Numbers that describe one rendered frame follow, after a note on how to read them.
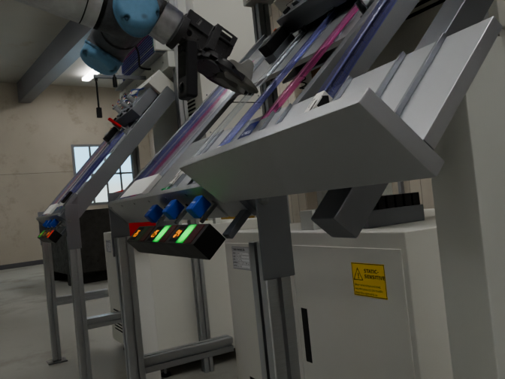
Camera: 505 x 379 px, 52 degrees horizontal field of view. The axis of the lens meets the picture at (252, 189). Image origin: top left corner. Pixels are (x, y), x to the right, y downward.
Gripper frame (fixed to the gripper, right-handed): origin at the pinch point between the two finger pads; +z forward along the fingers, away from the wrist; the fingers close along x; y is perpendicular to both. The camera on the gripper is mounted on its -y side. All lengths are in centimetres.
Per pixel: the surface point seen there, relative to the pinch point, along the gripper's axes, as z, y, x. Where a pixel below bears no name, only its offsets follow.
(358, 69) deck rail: 3.9, -1.8, -32.0
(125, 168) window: 160, 183, 910
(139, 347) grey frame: 15, -59, 38
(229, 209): -4.1, -31.4, -24.8
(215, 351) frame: 36, -53, 38
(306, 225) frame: 26.6, -18.8, 1.4
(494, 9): 29, 31, -31
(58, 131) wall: 18, 181, 899
